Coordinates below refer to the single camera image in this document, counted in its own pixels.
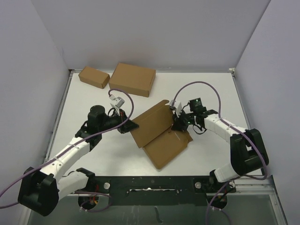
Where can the aluminium frame rail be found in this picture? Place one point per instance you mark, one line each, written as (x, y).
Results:
(249, 186)

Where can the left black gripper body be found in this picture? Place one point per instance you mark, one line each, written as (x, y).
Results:
(115, 121)

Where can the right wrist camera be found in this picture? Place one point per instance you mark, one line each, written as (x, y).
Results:
(176, 107)

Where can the large closed cardboard box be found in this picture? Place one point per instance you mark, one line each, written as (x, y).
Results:
(133, 79)

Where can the small closed cardboard box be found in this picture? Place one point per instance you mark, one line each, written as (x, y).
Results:
(94, 77)

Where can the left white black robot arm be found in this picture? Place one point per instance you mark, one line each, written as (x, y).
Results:
(41, 189)

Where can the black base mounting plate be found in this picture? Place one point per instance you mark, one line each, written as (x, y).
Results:
(154, 190)

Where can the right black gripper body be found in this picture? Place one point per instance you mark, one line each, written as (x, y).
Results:
(184, 120)

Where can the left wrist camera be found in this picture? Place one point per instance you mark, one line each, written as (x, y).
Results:
(116, 102)

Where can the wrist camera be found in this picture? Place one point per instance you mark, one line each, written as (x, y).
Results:
(176, 107)
(116, 102)

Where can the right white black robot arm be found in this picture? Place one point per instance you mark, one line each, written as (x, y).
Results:
(247, 150)

